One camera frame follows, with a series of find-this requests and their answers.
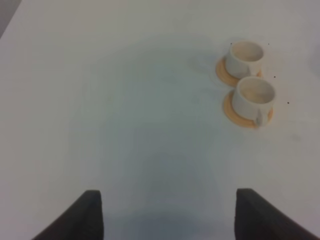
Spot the near orange cup coaster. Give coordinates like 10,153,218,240
222,89,276,128

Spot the white teacup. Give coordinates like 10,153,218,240
231,76,276,127
225,40,265,79

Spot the far white teacup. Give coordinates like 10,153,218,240
225,40,265,79

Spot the orange cup coaster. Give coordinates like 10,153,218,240
215,56,262,87
222,89,276,128

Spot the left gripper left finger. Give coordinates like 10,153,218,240
34,190,104,240

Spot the near white teacup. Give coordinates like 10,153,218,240
231,76,276,127

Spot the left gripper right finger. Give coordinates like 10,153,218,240
234,188,319,240

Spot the far orange cup coaster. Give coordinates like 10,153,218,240
215,56,262,87

